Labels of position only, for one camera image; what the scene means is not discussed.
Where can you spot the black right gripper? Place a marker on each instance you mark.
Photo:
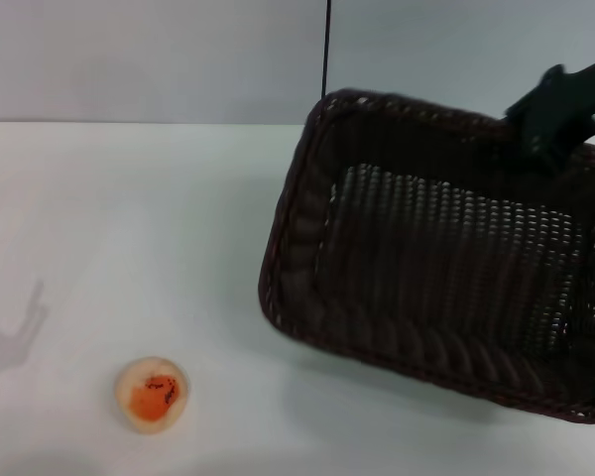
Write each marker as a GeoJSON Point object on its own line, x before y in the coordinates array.
{"type": "Point", "coordinates": [590, 99]}

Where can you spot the dark brown woven basket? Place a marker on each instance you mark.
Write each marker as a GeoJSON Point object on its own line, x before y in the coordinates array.
{"type": "Point", "coordinates": [426, 258]}

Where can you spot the round bun with orange centre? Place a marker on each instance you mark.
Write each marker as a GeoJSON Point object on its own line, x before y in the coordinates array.
{"type": "Point", "coordinates": [151, 396]}

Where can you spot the black vertical strip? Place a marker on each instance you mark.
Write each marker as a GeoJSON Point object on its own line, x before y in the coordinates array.
{"type": "Point", "coordinates": [326, 44]}

